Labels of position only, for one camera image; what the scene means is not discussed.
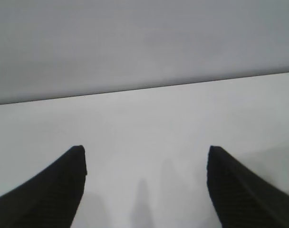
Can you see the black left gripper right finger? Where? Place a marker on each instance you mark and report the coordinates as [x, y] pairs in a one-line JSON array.
[[242, 199]]

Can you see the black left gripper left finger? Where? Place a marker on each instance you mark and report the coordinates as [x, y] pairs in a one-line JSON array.
[[49, 197]]

